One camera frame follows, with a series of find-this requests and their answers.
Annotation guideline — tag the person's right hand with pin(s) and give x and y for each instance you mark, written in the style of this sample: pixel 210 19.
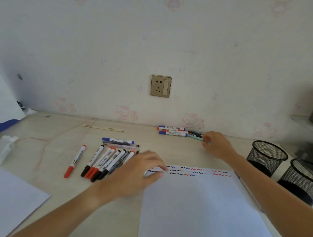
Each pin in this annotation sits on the person's right hand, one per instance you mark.
pixel 218 145

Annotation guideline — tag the person's left hand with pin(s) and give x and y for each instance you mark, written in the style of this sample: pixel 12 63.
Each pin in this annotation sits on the person's left hand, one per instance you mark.
pixel 132 178

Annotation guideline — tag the mint green slim pen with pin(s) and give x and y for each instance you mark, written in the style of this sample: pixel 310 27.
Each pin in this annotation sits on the mint green slim pen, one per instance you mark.
pixel 195 137

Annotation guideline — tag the pink slim pen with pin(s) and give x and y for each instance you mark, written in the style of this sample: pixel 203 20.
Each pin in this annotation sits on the pink slim pen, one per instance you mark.
pixel 124 146

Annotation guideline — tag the black gel pen clear grip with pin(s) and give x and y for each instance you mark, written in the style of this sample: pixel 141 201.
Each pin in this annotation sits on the black gel pen clear grip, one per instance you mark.
pixel 115 143

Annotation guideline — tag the blue whiteboard marker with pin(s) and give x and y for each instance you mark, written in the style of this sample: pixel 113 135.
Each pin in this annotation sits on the blue whiteboard marker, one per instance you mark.
pixel 117 140
pixel 247 190

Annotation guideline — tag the black mesh cup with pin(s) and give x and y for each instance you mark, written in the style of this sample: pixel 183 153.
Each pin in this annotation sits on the black mesh cup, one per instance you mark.
pixel 266 156
pixel 298 178

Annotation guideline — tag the pile of assorted pens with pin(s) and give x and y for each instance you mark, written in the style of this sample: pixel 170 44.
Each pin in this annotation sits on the pile of assorted pens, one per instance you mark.
pixel 171 133

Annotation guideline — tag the white paper sheet with squiggles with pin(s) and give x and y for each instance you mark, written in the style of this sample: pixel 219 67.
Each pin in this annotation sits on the white paper sheet with squiggles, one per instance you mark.
pixel 195 207

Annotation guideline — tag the person's left forearm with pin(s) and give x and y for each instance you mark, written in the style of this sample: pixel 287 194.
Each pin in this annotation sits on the person's left forearm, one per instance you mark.
pixel 61 214

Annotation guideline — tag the person's right forearm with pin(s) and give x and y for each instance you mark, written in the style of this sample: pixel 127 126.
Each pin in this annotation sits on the person's right forearm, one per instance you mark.
pixel 274 195

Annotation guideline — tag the light wooden table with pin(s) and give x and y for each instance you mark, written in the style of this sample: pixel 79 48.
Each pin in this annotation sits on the light wooden table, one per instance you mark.
pixel 171 151

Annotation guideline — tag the paper-wrapped chopsticks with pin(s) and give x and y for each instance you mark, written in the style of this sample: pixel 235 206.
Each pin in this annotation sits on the paper-wrapped chopsticks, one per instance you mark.
pixel 102 128

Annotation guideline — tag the clear acrylic rack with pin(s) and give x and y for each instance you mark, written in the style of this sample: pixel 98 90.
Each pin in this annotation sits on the clear acrylic rack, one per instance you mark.
pixel 302 119

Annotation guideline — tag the blank white paper sheet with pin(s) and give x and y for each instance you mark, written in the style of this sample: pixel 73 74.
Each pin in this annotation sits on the blank white paper sheet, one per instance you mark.
pixel 17 202

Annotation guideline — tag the small white scrap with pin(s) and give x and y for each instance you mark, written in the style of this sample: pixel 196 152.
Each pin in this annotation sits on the small white scrap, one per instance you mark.
pixel 30 111

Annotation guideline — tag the crumpled white tissue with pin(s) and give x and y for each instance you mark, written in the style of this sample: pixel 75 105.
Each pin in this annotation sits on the crumpled white tissue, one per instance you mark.
pixel 6 149

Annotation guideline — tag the white plastic bag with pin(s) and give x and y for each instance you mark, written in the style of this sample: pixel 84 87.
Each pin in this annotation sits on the white plastic bag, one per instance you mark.
pixel 9 107

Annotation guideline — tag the gold wall socket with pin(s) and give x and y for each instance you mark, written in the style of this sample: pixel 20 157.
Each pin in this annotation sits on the gold wall socket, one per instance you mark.
pixel 156 86

